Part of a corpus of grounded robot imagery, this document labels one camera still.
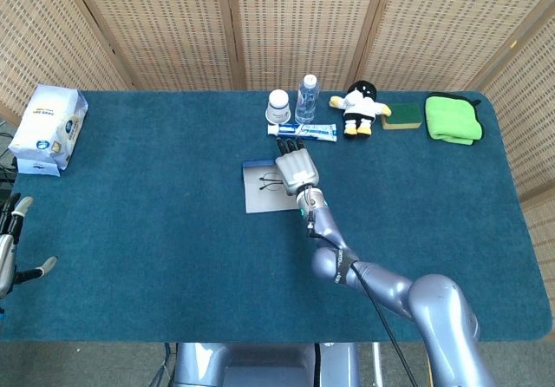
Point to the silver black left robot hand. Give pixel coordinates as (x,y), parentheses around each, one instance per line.
(5,252)

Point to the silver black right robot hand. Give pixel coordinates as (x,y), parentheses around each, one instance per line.
(297,168)

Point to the black thin-framed eyeglasses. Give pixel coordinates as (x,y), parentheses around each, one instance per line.
(272,181)

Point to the blue folding glasses case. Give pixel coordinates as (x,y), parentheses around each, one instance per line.
(264,200)

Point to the white blue toothpaste tube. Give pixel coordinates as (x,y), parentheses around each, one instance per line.
(308,132)

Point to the black white plush toy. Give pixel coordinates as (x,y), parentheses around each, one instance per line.
(360,105)

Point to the white upturned paper cup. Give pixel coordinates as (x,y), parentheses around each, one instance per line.
(277,105)

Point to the clear plastic water bottle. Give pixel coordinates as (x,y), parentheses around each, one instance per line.
(307,100)

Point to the yellow green scrub sponge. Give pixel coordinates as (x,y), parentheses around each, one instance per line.
(403,116)

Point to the teal table carpet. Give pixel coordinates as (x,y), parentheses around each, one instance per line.
(152,231)

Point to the folded lime green cloth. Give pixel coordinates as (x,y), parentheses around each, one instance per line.
(451,118)

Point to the woven bamboo folding screen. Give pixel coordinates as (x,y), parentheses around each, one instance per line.
(173,27)

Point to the silver robot torso base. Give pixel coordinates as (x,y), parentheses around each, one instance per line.
(260,365)

